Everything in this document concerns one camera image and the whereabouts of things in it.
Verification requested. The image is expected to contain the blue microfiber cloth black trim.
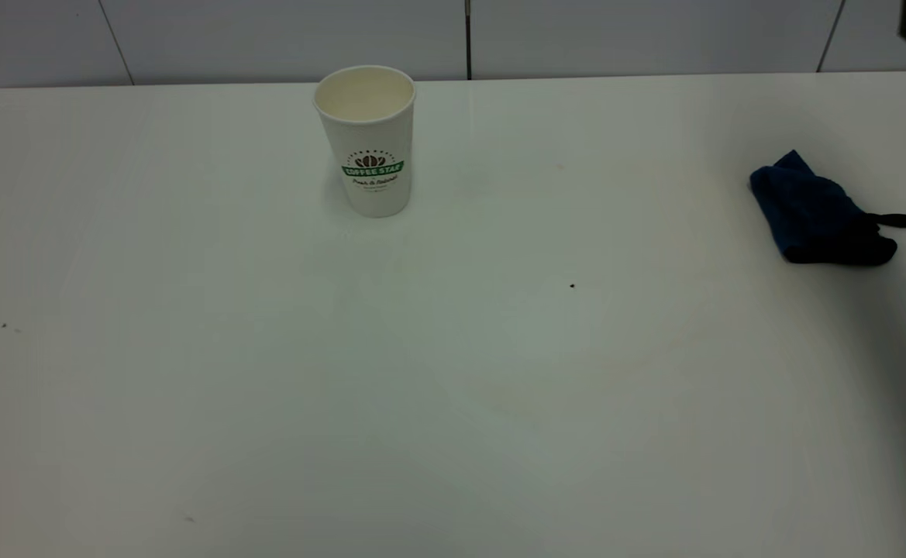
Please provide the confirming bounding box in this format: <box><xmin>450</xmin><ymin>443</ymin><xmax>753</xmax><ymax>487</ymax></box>
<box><xmin>748</xmin><ymin>150</ymin><xmax>906</xmax><ymax>267</ymax></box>

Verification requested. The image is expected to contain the white paper coffee cup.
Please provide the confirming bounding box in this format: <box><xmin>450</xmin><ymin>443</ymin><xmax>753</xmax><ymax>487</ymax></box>
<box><xmin>313</xmin><ymin>65</ymin><xmax>417</xmax><ymax>219</ymax></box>

